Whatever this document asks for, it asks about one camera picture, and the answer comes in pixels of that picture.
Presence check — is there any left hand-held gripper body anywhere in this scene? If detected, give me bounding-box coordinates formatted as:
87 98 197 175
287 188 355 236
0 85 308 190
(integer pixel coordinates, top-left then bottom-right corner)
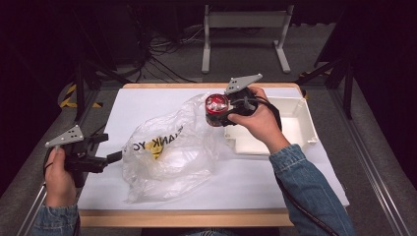
44 124 110 189

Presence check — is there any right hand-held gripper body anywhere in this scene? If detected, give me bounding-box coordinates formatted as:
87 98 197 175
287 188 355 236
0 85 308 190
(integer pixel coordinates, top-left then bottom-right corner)
224 73 264 128

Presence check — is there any red can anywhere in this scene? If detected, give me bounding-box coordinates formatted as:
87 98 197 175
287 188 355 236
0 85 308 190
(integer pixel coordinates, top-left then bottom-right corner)
205 92 231 128

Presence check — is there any clear plastic bag smiley print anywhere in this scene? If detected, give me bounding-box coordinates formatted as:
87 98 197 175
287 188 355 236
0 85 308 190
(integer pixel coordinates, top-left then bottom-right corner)
121 92 227 204

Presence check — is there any white plastic tray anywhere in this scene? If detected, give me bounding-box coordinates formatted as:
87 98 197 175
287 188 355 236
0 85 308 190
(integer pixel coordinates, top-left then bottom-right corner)
224 95 320 155

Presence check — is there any person's right hand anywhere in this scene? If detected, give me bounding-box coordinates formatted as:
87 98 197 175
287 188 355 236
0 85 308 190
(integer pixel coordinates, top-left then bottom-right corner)
227 87 291 155

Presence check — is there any person's left hand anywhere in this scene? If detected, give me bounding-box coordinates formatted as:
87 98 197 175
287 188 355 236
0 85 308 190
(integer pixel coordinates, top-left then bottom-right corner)
43 147 78 208

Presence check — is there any yellow black striped tape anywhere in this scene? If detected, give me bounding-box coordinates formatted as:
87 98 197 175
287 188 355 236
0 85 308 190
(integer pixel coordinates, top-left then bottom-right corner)
58 84 103 109

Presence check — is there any black tripod stand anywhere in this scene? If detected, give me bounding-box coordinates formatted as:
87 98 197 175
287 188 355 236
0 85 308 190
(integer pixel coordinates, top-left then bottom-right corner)
73 58 132 122
294 57 355 121

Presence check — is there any white paper sheet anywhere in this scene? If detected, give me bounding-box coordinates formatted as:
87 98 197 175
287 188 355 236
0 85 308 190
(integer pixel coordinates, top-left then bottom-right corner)
77 87 350 210

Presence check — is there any white metal stand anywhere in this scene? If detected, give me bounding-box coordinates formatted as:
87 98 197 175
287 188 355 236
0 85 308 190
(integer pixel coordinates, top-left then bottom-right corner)
201 4 294 75

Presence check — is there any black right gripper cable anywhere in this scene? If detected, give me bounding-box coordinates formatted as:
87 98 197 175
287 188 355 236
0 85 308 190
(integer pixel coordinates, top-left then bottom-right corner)
255 96 340 236

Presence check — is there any metal floor rail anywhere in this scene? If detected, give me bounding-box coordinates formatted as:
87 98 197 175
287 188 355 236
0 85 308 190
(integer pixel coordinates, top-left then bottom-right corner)
328 88 411 236
16 183 47 236

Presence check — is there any bundle of black floor cables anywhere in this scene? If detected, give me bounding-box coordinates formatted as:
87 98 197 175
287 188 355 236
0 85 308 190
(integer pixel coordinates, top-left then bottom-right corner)
127 26 205 84

